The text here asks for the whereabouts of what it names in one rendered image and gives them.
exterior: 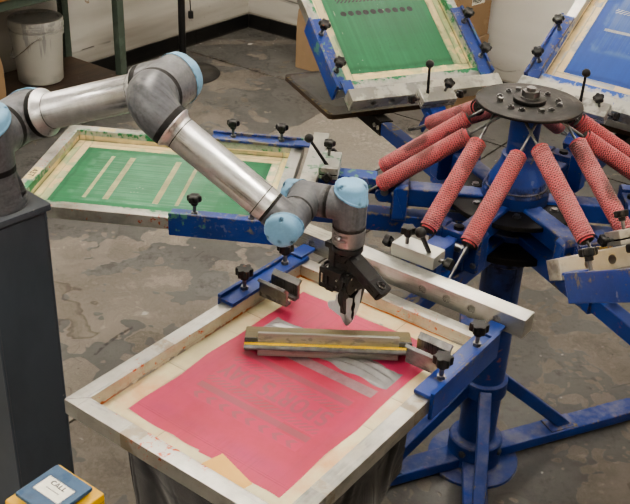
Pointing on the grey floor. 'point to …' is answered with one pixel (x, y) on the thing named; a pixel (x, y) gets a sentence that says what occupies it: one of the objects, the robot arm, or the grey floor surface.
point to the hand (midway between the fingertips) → (350, 321)
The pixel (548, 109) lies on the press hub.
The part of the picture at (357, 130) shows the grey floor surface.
